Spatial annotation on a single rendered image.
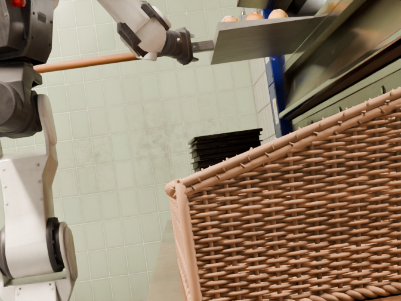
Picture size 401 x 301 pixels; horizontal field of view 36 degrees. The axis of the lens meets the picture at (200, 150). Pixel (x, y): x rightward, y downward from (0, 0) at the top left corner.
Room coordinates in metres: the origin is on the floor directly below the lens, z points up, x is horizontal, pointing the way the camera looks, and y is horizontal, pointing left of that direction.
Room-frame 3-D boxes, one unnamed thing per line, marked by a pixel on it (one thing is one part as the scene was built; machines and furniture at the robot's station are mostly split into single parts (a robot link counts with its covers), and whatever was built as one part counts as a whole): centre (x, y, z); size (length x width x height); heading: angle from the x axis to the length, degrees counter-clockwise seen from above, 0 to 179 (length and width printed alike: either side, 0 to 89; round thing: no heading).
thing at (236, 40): (2.18, -0.28, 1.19); 0.55 x 0.36 x 0.03; 2
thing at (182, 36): (2.06, 0.03, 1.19); 0.12 x 0.10 x 0.13; 147
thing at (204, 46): (2.17, -0.05, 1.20); 0.09 x 0.04 x 0.03; 92
